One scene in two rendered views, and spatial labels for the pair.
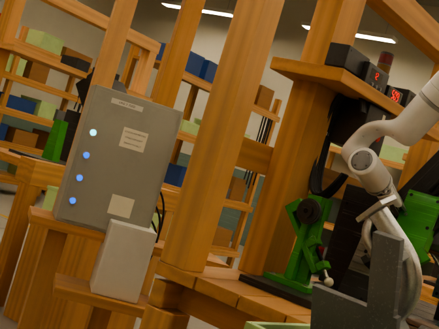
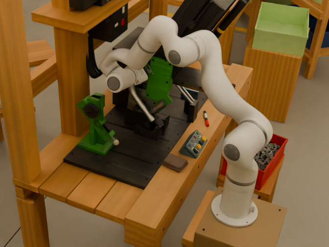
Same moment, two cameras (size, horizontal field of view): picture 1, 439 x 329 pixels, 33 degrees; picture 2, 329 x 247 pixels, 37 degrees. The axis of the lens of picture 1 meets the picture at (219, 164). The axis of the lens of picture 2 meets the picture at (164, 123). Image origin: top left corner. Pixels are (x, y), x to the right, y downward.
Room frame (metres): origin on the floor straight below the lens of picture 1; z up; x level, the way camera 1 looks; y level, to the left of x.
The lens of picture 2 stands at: (0.29, -0.13, 2.37)
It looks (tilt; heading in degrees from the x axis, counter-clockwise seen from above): 35 degrees down; 345
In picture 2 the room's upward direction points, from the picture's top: 4 degrees clockwise
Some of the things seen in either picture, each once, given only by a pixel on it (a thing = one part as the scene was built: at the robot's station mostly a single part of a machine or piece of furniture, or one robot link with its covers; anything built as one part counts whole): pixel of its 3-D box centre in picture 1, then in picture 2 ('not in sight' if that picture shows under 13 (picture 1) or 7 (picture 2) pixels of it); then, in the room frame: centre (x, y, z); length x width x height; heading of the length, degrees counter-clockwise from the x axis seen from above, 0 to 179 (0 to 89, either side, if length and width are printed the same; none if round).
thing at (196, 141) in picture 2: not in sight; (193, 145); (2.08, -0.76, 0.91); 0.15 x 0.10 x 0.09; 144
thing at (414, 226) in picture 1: (417, 226); (161, 77); (2.31, -0.64, 1.17); 0.13 x 0.12 x 0.20; 144
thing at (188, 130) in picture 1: (189, 162); not in sight; (8.38, 0.33, 1.14); 2.45 x 0.55 x 2.28; 147
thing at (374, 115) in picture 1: (359, 126); (108, 18); (2.44, -0.40, 1.42); 0.17 x 0.12 x 0.15; 144
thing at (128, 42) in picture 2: (373, 243); (140, 69); (2.57, -0.59, 1.07); 0.30 x 0.18 x 0.34; 144
